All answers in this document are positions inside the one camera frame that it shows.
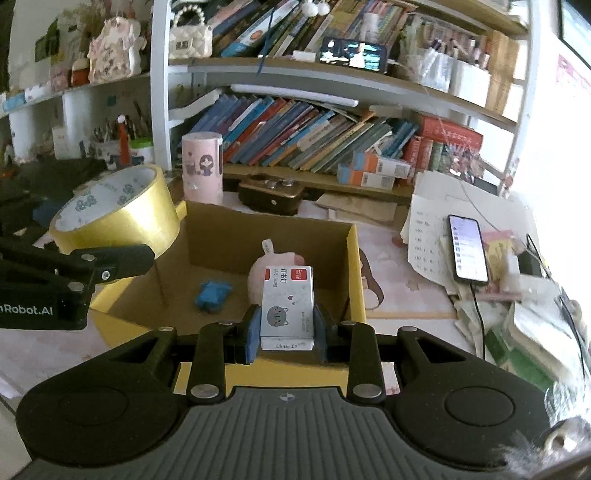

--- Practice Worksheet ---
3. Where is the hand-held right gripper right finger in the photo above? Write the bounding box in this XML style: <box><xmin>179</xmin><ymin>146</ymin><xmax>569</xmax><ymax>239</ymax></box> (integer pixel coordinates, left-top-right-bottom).
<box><xmin>313</xmin><ymin>302</ymin><xmax>467</xmax><ymax>402</ymax></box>

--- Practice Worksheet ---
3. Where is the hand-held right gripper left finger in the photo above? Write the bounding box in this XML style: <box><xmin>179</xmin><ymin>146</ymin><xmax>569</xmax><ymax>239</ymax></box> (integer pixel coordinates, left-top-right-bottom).
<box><xmin>108</xmin><ymin>305</ymin><xmax>263</xmax><ymax>402</ymax></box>

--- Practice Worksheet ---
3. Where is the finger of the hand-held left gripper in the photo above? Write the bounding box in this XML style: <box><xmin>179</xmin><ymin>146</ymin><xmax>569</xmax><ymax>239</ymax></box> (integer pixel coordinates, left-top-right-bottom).
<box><xmin>0</xmin><ymin>237</ymin><xmax>156</xmax><ymax>291</ymax></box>

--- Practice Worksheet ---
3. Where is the small white staple box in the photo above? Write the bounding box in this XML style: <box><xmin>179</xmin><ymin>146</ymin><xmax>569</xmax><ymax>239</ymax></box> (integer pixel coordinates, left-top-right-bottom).
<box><xmin>259</xmin><ymin>265</ymin><xmax>317</xmax><ymax>352</ymax></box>

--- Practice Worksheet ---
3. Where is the yellow tape roll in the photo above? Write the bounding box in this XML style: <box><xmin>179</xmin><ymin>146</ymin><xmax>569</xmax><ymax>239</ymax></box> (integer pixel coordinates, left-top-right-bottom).
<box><xmin>48</xmin><ymin>164</ymin><xmax>182</xmax><ymax>261</ymax></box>

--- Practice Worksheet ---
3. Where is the blue wrapper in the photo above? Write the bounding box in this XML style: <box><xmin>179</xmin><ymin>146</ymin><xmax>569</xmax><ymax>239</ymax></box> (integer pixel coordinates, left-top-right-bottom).
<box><xmin>194</xmin><ymin>281</ymin><xmax>233</xmax><ymax>313</ymax></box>

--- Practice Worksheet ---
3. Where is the pink plush pig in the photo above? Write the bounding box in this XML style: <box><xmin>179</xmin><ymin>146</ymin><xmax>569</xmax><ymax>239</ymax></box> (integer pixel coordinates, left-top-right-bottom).
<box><xmin>248</xmin><ymin>239</ymin><xmax>306</xmax><ymax>308</ymax></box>

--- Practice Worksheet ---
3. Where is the yellow cardboard box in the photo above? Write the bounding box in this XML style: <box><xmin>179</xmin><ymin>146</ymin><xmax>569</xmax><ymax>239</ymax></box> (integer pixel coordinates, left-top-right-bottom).
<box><xmin>90</xmin><ymin>198</ymin><xmax>368</xmax><ymax>393</ymax></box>

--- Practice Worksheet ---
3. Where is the black electronic keyboard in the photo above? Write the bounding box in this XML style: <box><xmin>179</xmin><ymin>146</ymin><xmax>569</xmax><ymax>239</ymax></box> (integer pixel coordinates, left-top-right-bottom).
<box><xmin>0</xmin><ymin>157</ymin><xmax>109</xmax><ymax>241</ymax></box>

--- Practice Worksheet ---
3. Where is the pen holder with pens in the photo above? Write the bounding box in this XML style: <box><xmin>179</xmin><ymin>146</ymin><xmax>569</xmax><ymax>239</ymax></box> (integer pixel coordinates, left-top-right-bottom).
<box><xmin>90</xmin><ymin>99</ymin><xmax>130</xmax><ymax>169</ymax></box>

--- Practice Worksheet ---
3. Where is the pink cylindrical cup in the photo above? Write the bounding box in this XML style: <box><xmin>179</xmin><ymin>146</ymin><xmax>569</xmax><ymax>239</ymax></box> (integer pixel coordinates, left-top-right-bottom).
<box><xmin>181</xmin><ymin>131</ymin><xmax>225</xmax><ymax>204</ymax></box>

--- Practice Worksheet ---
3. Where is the stack of white papers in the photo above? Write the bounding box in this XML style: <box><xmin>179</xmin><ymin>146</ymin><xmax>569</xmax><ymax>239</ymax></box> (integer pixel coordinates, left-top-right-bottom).
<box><xmin>399</xmin><ymin>171</ymin><xmax>536</xmax><ymax>296</ymax></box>

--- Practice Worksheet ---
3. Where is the white bookshelf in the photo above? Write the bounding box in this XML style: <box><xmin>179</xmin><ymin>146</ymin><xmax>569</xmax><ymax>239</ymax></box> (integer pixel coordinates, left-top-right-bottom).
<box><xmin>0</xmin><ymin>0</ymin><xmax>541</xmax><ymax>204</ymax></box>

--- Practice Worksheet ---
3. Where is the orange and white carton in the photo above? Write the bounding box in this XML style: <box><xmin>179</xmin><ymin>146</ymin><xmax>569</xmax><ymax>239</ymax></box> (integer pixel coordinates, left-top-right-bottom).
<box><xmin>337</xmin><ymin>165</ymin><xmax>397</xmax><ymax>190</ymax></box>
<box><xmin>353</xmin><ymin>151</ymin><xmax>411</xmax><ymax>178</ymax></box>

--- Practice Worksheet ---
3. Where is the black smartphone with lit screen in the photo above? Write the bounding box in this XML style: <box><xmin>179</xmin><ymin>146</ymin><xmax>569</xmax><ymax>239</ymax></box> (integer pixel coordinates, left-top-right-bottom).
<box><xmin>448</xmin><ymin>215</ymin><xmax>490</xmax><ymax>284</ymax></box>

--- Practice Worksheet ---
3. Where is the thick green book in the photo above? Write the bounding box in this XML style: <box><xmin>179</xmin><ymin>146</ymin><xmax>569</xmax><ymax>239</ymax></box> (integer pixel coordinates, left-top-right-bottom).
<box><xmin>485</xmin><ymin>323</ymin><xmax>555</xmax><ymax>388</ymax></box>

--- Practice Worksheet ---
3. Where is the row of leaning books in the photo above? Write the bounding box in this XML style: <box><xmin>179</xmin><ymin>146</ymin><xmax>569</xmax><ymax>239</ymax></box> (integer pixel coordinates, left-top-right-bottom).
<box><xmin>187</xmin><ymin>95</ymin><xmax>419</xmax><ymax>174</ymax></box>

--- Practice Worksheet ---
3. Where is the pink ceramic figure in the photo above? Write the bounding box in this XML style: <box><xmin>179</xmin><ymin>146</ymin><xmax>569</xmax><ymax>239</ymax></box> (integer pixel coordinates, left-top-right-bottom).
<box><xmin>88</xmin><ymin>17</ymin><xmax>147</xmax><ymax>84</ymax></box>

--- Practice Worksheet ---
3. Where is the black power adapter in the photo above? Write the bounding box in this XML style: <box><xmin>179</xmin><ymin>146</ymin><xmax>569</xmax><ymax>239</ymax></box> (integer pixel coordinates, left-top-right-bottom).
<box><xmin>517</xmin><ymin>251</ymin><xmax>543</xmax><ymax>278</ymax></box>

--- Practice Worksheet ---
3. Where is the thick red book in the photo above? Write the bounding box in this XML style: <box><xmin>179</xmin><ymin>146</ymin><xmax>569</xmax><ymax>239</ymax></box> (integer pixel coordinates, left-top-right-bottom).
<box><xmin>416</xmin><ymin>115</ymin><xmax>483</xmax><ymax>148</ymax></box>

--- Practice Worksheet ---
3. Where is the white quilted handbag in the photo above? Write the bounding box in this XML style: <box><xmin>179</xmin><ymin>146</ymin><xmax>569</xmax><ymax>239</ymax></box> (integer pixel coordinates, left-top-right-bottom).
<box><xmin>168</xmin><ymin>7</ymin><xmax>214</xmax><ymax>58</ymax></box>

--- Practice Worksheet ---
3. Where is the white tube lamp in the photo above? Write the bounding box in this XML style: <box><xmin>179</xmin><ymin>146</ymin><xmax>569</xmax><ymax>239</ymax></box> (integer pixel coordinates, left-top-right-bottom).
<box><xmin>231</xmin><ymin>83</ymin><xmax>358</xmax><ymax>107</ymax></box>

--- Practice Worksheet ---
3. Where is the grey fuzzy cloth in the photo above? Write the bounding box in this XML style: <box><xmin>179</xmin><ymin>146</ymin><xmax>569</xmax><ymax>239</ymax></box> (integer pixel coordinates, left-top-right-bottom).
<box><xmin>496</xmin><ymin>415</ymin><xmax>591</xmax><ymax>480</ymax></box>

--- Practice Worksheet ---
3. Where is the smartphone showing video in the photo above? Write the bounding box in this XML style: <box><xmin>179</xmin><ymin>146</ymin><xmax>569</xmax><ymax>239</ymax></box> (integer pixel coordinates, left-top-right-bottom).
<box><xmin>320</xmin><ymin>37</ymin><xmax>389</xmax><ymax>73</ymax></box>

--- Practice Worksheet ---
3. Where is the white pen container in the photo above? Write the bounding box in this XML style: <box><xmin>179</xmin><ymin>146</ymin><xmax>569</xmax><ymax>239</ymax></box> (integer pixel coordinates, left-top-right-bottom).
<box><xmin>450</xmin><ymin>60</ymin><xmax>491</xmax><ymax>109</ymax></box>

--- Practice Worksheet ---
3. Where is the row of upright books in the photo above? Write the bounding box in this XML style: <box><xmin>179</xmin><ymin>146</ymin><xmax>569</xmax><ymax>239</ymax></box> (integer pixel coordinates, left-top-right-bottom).
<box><xmin>208</xmin><ymin>0</ymin><xmax>416</xmax><ymax>58</ymax></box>

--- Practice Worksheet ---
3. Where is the black charging cable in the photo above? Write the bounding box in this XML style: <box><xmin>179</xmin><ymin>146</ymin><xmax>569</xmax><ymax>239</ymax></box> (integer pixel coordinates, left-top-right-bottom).
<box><xmin>470</xmin><ymin>281</ymin><xmax>491</xmax><ymax>357</ymax></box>

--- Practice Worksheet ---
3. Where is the wall poster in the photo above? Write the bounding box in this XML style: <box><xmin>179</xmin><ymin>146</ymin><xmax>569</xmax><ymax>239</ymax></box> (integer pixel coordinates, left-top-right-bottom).
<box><xmin>556</xmin><ymin>53</ymin><xmax>591</xmax><ymax>88</ymax></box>

